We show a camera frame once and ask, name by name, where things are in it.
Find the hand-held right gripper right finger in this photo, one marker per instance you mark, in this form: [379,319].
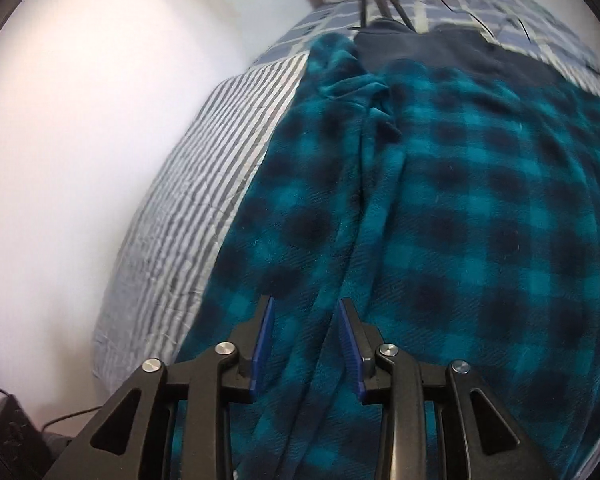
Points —
[350,345]

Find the grey striped bed quilt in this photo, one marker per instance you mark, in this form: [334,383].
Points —
[205,170]

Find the black box device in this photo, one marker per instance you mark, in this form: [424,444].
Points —
[10,430]

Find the black tripod legs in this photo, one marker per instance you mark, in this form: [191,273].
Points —
[364,5]

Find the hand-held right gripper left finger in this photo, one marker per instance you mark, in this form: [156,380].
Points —
[265,340]

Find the teal plaid fleece jacket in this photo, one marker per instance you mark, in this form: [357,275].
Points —
[455,210]

